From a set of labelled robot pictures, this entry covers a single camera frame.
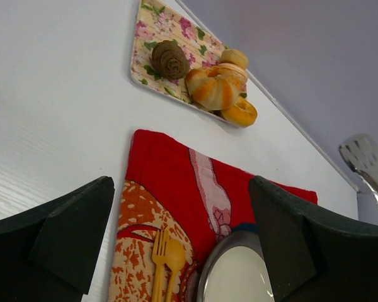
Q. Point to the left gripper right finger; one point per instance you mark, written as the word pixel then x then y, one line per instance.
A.
pixel 311 253

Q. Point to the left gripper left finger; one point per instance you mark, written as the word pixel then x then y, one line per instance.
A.
pixel 49 252

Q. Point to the metal tongs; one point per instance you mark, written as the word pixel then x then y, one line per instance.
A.
pixel 360 153

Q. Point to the striped twisted bread roll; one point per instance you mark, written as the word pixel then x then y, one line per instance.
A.
pixel 215 88

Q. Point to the brown chocolate bread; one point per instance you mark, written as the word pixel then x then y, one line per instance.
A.
pixel 169 60

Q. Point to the round metal plate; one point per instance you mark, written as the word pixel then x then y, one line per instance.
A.
pixel 235 271

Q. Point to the yellow plastic fork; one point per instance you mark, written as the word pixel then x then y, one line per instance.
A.
pixel 160 249

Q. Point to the yellow plastic spoon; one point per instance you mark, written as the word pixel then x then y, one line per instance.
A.
pixel 175 260

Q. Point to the red patterned cloth mat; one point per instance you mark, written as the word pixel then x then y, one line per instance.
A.
pixel 168 185

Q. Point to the flat tan bun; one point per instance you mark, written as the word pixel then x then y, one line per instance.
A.
pixel 236 70

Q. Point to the pale round bun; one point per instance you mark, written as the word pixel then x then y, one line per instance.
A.
pixel 236 57

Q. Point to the floral serving tray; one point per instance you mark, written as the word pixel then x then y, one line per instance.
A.
pixel 155 23

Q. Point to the orange ring bagel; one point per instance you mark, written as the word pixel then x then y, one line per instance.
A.
pixel 242 113

